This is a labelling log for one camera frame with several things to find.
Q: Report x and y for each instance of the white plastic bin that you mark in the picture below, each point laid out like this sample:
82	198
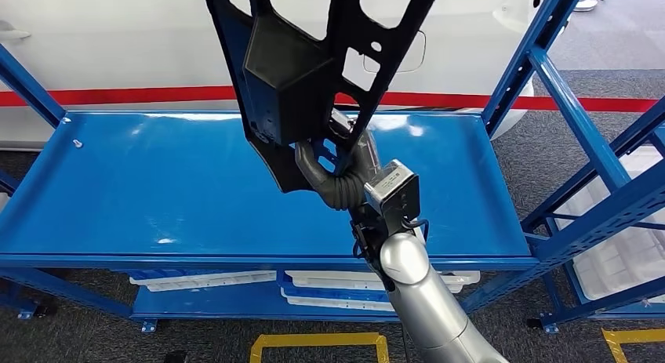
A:
337	304
208	283
332	280

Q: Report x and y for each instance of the white car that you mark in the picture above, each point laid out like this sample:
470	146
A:
104	38

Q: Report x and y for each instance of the black plastic panel part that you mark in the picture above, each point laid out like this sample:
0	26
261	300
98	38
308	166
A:
291	80

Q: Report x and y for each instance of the blue metal shelf rack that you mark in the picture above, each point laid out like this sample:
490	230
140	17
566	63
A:
602	303
156	194
10	298

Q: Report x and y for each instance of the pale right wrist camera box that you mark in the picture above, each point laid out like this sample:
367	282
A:
395	194

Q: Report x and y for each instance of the translucent white storage bin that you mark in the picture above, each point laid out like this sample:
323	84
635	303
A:
613	267

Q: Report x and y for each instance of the red barrier belt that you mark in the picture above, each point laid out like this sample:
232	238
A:
130	96

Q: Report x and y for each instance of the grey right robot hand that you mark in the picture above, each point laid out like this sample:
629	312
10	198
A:
311	168

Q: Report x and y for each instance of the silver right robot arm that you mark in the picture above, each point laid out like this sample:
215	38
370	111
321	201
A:
426	303

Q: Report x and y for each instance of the yellow floor tape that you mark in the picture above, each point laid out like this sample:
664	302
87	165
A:
634	335
311	340

